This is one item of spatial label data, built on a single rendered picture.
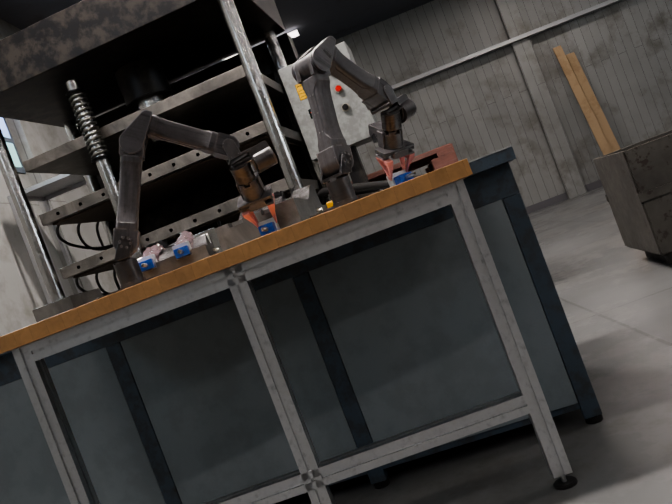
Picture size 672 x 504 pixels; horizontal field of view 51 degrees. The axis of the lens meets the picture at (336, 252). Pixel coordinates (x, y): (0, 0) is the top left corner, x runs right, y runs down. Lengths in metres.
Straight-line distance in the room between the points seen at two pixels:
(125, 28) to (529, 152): 9.76
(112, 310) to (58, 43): 1.71
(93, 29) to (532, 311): 2.08
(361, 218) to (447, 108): 10.53
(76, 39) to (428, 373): 2.00
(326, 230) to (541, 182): 10.66
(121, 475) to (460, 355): 1.12
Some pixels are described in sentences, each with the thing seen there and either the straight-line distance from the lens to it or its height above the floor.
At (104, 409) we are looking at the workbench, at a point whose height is 0.49.
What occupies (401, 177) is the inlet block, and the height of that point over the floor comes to 0.83.
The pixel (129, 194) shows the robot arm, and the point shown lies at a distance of 1.95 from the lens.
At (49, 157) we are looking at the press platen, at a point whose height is 1.51.
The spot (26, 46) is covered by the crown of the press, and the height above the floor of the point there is 1.93.
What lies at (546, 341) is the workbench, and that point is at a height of 0.26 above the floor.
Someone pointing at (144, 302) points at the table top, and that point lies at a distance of 1.76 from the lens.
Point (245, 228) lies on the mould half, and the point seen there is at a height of 0.86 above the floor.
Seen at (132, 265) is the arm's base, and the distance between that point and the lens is 1.93.
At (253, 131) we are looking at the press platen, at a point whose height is 1.26.
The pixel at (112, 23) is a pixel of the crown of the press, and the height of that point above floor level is 1.87.
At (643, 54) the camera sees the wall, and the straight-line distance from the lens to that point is 12.98.
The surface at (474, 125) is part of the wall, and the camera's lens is 12.17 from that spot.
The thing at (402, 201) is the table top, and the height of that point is 0.76.
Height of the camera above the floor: 0.73
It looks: 1 degrees down
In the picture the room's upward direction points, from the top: 21 degrees counter-clockwise
